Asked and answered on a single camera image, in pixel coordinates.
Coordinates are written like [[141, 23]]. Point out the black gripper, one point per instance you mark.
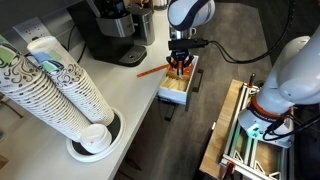
[[180, 59]]

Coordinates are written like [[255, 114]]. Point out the left stack of paper cups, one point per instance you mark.
[[31, 88]]

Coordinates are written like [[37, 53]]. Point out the orange chopstick packet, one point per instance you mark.
[[152, 70]]

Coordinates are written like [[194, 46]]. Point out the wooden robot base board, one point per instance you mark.
[[210, 164]]

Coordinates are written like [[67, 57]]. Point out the black drawer handle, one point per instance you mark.
[[198, 81]]

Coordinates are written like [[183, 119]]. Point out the right stack of paper cups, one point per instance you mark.
[[71, 79]]

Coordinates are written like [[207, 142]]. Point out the white wall power outlet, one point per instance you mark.
[[30, 29]]

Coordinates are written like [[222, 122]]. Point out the white plastic cup lid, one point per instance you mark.
[[95, 138]]

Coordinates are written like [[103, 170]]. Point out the silver metal canister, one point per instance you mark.
[[143, 24]]

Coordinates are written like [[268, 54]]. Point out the stack of paper cups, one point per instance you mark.
[[31, 88], [71, 79]]

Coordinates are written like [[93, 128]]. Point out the white chopstick packets pile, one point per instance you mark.
[[176, 84]]

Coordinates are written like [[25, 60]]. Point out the black coffee machine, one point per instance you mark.
[[107, 28]]

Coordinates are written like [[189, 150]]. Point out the aluminium frame rails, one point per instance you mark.
[[254, 159]]

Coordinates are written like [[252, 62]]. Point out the orange chopstick packets pile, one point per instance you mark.
[[171, 73]]

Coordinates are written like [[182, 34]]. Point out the white open drawer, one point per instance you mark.
[[179, 97]]

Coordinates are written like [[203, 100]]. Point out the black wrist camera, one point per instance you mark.
[[183, 44]]

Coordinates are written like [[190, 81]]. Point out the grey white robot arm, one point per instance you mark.
[[293, 80]]

